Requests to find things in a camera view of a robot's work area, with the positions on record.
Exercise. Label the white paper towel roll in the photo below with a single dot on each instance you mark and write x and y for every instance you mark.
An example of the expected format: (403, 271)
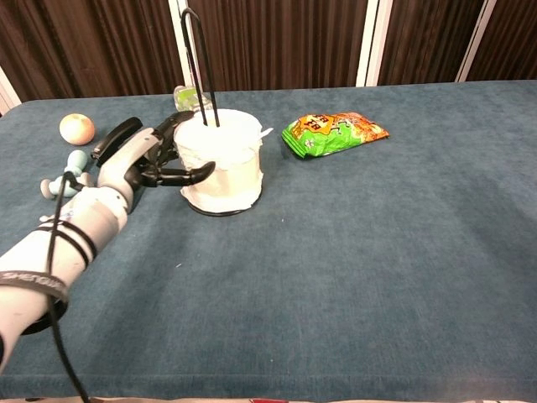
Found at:
(226, 176)

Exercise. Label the light blue toy figure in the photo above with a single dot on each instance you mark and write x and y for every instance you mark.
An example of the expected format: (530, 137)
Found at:
(77, 160)

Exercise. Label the black curved plastic object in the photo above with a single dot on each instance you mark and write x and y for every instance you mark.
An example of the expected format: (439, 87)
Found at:
(119, 131)

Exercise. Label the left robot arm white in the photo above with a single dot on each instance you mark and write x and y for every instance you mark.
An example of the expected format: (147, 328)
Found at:
(38, 260)

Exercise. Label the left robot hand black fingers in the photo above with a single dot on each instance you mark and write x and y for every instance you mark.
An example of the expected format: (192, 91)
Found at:
(126, 163)

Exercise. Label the pale round apple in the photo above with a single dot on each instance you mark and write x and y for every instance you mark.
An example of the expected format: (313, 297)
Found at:
(76, 129)

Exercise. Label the white frame post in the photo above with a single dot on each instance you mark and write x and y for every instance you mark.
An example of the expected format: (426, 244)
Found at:
(7, 94)
(476, 42)
(181, 50)
(371, 46)

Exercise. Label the brown pleated curtain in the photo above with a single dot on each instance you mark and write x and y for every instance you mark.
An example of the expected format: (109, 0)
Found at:
(92, 46)
(512, 42)
(428, 42)
(285, 42)

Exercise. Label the clear plastic bottle green label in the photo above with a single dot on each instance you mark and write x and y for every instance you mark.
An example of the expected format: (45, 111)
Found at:
(186, 98)

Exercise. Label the green snack bag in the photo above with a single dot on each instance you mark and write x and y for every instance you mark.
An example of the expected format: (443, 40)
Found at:
(331, 136)

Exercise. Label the blue table cloth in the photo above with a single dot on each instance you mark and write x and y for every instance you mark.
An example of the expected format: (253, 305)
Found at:
(335, 273)

